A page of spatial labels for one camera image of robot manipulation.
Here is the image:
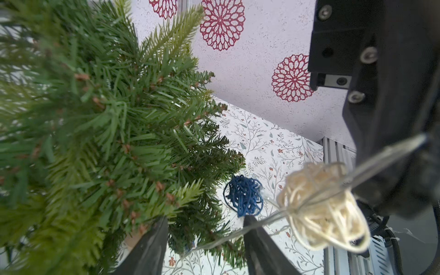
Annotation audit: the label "small green christmas tree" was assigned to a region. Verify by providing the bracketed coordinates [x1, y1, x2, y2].
[1, 1, 245, 275]

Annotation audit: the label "blue ball ornament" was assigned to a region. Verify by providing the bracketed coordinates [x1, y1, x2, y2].
[223, 175, 264, 218]

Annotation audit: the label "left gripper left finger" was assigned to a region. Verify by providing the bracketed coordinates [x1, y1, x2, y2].
[111, 217, 168, 275]

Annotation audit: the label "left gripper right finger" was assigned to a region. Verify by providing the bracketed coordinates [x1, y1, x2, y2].
[244, 227, 300, 275]

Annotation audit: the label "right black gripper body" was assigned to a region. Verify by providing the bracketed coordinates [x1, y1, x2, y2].
[308, 1, 440, 218]

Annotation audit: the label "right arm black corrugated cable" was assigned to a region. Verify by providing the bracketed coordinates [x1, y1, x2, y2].
[357, 201, 440, 275]

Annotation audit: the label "white ball string lights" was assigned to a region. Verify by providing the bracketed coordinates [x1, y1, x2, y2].
[196, 134, 427, 253]

